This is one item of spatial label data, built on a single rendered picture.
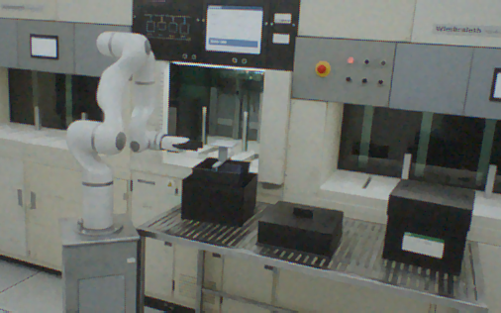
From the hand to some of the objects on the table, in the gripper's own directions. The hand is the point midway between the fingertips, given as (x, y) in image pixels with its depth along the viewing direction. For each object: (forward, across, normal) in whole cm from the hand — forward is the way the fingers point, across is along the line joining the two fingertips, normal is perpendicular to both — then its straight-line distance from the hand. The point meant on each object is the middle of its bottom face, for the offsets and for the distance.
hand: (197, 146), depth 218 cm
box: (+99, -12, +30) cm, 104 cm away
